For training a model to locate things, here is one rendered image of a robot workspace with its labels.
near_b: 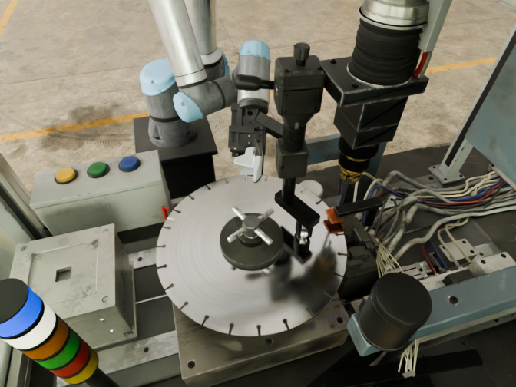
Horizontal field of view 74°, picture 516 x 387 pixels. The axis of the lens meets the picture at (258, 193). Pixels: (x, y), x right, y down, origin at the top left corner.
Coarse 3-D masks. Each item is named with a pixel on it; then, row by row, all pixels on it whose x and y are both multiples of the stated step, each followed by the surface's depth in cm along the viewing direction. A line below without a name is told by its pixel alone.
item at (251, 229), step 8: (232, 208) 59; (240, 216) 58; (248, 216) 57; (264, 216) 58; (248, 224) 56; (256, 224) 56; (240, 232) 56; (248, 232) 56; (256, 232) 56; (232, 240) 55; (264, 240) 55; (272, 240) 55
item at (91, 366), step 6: (90, 348) 44; (90, 354) 43; (96, 354) 45; (90, 360) 43; (96, 360) 45; (84, 366) 42; (90, 366) 43; (96, 366) 45; (78, 372) 42; (84, 372) 43; (90, 372) 43; (66, 378) 41; (72, 378) 42; (78, 378) 42; (84, 378) 43; (72, 384) 43; (78, 384) 43
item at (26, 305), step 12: (0, 288) 32; (12, 288) 32; (24, 288) 32; (0, 300) 31; (12, 300) 31; (24, 300) 31; (36, 300) 33; (0, 312) 30; (12, 312) 30; (24, 312) 31; (36, 312) 33; (0, 324) 30; (12, 324) 31; (24, 324) 31; (0, 336) 31; (12, 336) 32
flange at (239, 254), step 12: (228, 228) 61; (264, 228) 61; (276, 228) 61; (240, 240) 58; (252, 240) 57; (276, 240) 59; (228, 252) 58; (240, 252) 58; (252, 252) 57; (264, 252) 58; (276, 252) 58; (240, 264) 56; (252, 264) 56; (264, 264) 57
